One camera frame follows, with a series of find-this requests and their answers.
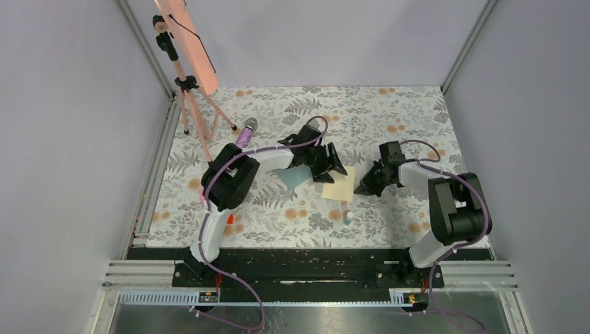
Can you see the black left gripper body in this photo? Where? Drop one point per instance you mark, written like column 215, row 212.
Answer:
column 317, row 160

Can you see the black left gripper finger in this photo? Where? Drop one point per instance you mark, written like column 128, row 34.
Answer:
column 322, row 177
column 334, row 161

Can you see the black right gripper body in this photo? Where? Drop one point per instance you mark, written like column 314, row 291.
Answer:
column 375, row 179

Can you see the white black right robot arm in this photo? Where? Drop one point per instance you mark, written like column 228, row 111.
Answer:
column 459, row 216

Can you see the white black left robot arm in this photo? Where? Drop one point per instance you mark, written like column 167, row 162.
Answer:
column 229, row 178

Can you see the small glue stick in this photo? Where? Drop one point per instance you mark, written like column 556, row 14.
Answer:
column 348, row 218

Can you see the floral table mat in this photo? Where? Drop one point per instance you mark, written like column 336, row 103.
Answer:
column 360, row 119

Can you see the purple glitter microphone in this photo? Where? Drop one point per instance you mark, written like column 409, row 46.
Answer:
column 250, row 126

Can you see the pink tripod stand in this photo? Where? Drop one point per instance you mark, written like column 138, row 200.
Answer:
column 187, row 86

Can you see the pink light panel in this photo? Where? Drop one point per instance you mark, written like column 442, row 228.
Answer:
column 177, row 16

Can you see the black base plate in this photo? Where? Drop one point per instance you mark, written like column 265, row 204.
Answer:
column 297, row 275

